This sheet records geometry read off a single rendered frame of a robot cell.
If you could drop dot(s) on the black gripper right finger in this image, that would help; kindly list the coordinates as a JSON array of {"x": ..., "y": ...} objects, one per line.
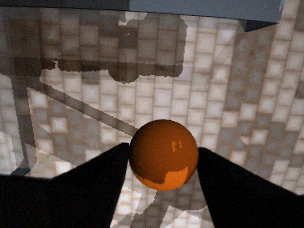
[{"x": 237, "y": 198}]

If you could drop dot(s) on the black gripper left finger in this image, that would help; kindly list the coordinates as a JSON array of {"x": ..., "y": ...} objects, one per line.
[{"x": 83, "y": 197}]

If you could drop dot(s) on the clear l-shaped low wall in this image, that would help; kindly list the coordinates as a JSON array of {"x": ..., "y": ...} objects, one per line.
[{"x": 14, "y": 158}]

